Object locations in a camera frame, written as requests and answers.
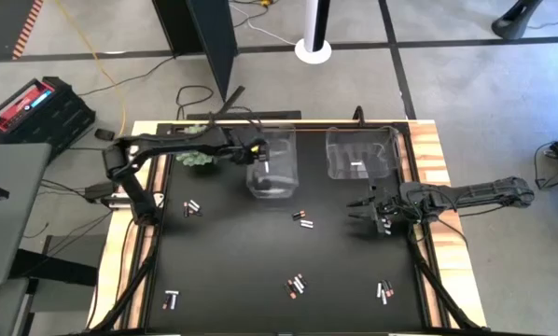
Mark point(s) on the black chair base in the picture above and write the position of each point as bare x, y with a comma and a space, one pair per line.
512, 23

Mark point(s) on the orange striped black floor mat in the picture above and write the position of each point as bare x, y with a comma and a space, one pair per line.
4, 28

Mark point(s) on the grey desk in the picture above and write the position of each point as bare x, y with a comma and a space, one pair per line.
13, 233

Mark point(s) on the white pole with round base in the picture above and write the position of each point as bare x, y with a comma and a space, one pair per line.
313, 51

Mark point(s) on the black partition panel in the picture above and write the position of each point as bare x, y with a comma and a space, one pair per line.
199, 28

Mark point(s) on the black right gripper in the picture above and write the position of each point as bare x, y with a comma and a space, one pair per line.
398, 203

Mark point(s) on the black desk foot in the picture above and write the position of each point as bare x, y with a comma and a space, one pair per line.
55, 270

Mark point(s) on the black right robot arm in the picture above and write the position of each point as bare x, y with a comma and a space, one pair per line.
484, 193

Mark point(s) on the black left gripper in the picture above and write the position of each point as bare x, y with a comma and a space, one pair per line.
246, 144

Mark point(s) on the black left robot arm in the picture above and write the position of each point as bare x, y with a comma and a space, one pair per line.
176, 142

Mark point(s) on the black table mat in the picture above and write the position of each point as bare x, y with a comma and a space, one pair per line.
241, 261

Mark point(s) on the black power adapter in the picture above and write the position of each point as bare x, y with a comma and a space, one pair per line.
99, 190

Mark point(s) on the green plant in patterned pot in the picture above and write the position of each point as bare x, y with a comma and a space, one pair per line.
195, 159

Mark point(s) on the clear plastic bin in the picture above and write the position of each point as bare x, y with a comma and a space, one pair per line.
281, 154
353, 149

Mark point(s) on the short black foot bar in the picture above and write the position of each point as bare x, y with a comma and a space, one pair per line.
232, 99

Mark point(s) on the black and red tool crate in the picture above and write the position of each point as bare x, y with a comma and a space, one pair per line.
59, 116

